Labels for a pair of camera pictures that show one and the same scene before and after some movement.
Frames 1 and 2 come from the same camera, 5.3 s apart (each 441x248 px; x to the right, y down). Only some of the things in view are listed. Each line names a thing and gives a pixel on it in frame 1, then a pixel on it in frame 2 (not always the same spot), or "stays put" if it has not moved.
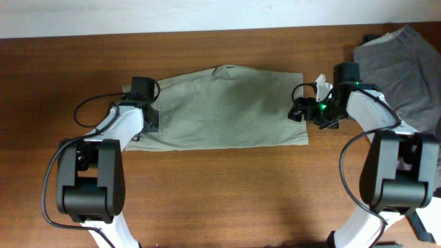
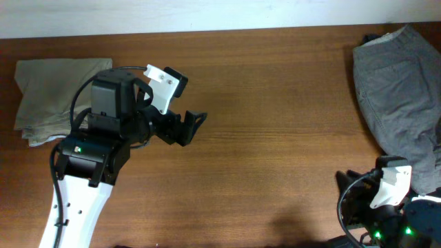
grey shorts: x=404 y=69 stays put
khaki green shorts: x=227 y=106 to x=49 y=87
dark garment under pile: x=368 y=37 stays put
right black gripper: x=301 y=105 to x=361 y=193
